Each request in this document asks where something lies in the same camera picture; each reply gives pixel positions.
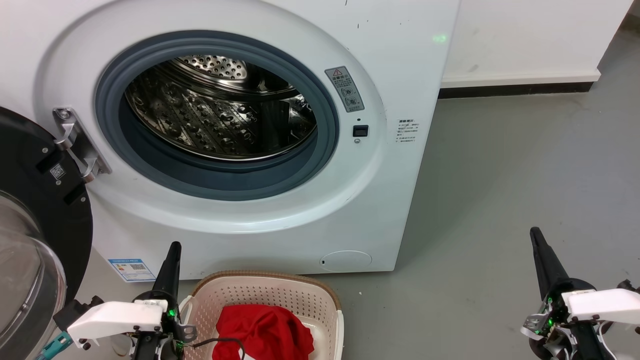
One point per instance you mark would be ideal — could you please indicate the washing machine door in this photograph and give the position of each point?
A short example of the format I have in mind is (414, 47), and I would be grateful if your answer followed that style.
(30, 170)

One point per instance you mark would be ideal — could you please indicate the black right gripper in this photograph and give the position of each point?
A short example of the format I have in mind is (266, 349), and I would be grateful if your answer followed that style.
(575, 342)

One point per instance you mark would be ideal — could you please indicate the grey warning sticker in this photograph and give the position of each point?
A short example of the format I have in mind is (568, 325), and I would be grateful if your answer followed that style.
(345, 89)

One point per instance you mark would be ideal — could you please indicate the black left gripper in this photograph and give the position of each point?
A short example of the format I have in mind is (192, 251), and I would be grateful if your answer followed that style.
(150, 347)

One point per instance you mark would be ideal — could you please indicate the black baseboard strip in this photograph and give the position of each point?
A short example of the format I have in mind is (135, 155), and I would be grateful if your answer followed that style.
(515, 90)

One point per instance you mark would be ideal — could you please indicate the white front-load washing machine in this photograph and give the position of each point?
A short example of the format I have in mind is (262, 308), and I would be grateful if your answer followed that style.
(250, 235)

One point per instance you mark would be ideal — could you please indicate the steel perforated washer drum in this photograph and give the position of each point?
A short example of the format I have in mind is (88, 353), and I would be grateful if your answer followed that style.
(210, 115)

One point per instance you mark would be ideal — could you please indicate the grey rubber door gasket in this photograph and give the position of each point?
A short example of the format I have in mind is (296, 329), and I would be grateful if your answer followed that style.
(220, 177)

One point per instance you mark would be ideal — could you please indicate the printed text sticker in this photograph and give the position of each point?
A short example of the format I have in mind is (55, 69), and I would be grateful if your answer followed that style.
(408, 131)

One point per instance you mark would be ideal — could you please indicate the black door latch socket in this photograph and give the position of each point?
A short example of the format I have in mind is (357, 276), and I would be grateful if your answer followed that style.
(360, 131)

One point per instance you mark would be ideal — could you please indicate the blue energy label sticker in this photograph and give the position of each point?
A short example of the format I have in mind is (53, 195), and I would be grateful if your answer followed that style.
(132, 270)

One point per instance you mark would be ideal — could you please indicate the red cloth garment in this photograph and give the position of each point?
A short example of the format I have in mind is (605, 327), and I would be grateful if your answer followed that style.
(265, 330)

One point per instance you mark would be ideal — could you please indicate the silver metal door hinge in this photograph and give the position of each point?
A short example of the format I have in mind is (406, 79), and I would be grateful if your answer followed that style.
(75, 140)

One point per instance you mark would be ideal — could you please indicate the round drain filter cover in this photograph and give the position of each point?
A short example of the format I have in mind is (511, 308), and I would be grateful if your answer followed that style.
(346, 261)

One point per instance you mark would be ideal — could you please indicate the cream perforated laundry basket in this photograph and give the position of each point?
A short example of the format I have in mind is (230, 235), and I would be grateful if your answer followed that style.
(260, 292)

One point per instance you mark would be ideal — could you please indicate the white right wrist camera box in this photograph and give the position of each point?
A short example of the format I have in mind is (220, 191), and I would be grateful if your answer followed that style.
(605, 305)

